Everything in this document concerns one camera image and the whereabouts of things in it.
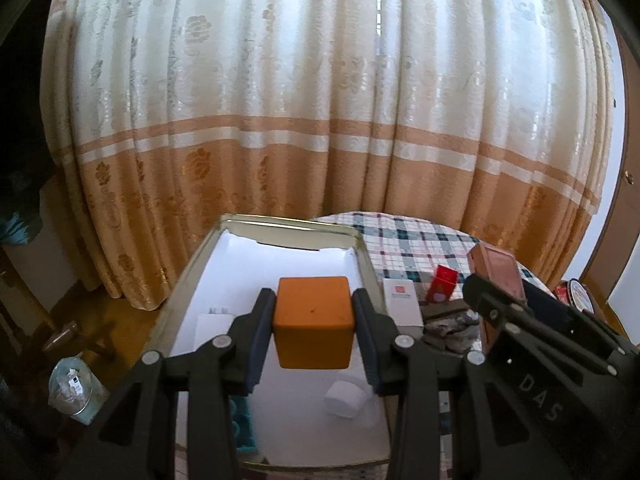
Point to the wooden chair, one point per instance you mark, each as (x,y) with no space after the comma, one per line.
(60,335)

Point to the copper brown box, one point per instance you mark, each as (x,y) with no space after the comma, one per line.
(497,270)

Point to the teal cloth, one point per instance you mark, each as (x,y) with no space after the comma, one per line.
(20,230)

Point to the grey stone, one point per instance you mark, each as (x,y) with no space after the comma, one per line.
(450,337)

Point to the cream and orange floral curtain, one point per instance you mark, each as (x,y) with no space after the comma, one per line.
(300,85)

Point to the teal studded building block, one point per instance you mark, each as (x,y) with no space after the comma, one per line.
(242,425)

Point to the gold metal tin tray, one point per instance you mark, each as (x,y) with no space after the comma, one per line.
(300,235)

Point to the clear plastic bag on floor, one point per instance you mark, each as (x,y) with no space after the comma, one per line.
(75,390)

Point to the orange cube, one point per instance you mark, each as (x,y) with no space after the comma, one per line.
(312,320)

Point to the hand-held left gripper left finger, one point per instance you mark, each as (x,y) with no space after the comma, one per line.
(260,345)

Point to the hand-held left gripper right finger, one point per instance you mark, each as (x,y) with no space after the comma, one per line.
(367,345)

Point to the dark hanging clothing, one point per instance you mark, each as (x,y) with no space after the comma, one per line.
(22,135)

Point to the round printed tin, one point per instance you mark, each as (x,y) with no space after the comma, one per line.
(580,295)

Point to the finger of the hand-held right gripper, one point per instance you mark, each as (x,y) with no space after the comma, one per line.
(547,305)
(500,310)

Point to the white box with red logo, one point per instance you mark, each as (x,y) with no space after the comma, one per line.
(402,310)

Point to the white square box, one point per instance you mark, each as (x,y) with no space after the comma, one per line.
(345,400)

